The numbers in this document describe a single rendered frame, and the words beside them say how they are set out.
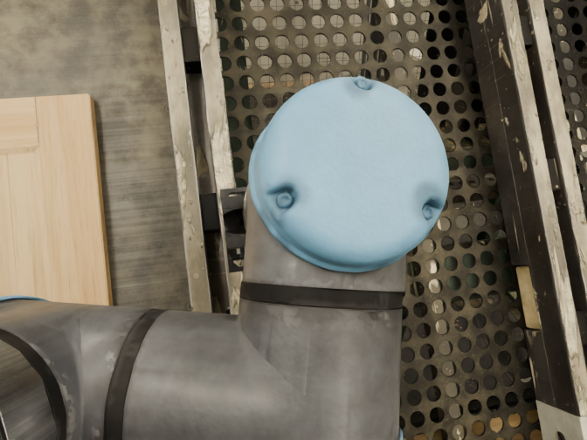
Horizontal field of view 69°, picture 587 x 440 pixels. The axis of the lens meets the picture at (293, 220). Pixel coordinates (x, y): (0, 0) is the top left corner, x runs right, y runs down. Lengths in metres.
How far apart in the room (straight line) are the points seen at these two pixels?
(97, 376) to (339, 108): 0.14
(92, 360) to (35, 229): 0.36
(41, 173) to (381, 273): 0.44
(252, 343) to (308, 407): 0.03
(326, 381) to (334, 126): 0.09
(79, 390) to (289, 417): 0.08
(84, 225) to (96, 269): 0.05
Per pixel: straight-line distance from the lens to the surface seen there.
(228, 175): 0.46
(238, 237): 0.30
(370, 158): 0.16
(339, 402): 0.18
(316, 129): 0.15
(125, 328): 0.20
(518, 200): 0.61
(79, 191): 0.53
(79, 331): 0.21
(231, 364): 0.18
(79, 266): 0.52
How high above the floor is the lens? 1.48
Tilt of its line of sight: 33 degrees down
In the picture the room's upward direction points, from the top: straight up
